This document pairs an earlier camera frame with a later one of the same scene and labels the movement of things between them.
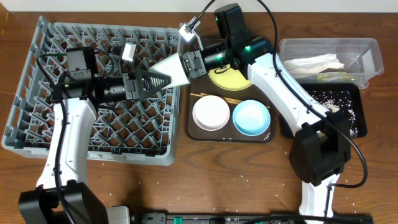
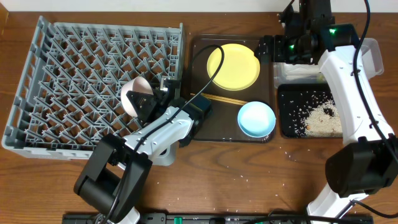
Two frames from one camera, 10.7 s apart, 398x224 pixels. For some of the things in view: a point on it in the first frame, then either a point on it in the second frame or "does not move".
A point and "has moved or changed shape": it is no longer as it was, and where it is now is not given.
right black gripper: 196,65 to 277,42
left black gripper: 130,86 to 152,106
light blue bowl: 251,117 has moved or changed shape
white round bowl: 211,112 has moved or changed shape
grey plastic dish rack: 144,131 does not move
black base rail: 255,218 does not move
